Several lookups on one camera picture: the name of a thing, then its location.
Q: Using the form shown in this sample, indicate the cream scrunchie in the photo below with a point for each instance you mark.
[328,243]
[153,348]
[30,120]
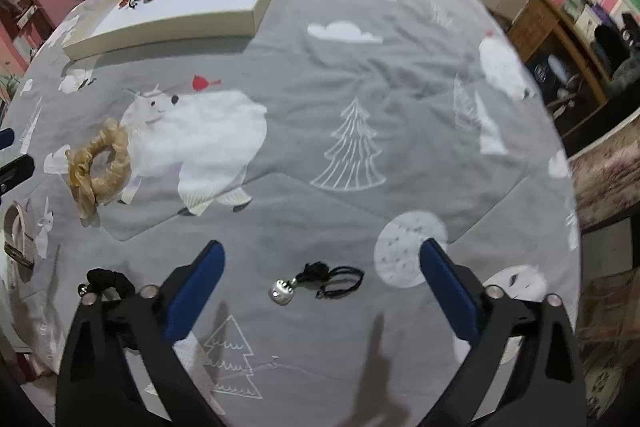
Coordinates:
[120,142]

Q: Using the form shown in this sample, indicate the white storage box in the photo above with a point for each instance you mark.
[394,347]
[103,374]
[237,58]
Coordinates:
[585,14]

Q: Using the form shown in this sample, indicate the shallow white tray box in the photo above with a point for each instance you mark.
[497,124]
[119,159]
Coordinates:
[200,2]

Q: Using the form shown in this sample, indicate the white wall socket strip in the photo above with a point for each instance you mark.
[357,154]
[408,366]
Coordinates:
[27,14]

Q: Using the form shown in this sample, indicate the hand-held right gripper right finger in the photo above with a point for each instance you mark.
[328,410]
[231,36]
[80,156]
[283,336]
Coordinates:
[447,292]

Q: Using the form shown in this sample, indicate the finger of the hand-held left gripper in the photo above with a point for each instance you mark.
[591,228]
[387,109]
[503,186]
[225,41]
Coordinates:
[4,139]
[15,172]

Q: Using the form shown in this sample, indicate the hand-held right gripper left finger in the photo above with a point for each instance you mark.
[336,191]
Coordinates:
[197,287]

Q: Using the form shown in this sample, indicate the wooden desk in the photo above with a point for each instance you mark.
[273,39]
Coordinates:
[550,37]

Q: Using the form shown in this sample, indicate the grey polar bear blanket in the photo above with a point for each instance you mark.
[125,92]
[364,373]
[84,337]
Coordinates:
[350,107]

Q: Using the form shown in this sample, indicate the pink floral cloth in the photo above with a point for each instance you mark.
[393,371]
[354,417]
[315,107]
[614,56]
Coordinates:
[610,177]

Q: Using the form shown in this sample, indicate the black scrunchie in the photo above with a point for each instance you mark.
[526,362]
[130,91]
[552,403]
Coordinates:
[107,281]

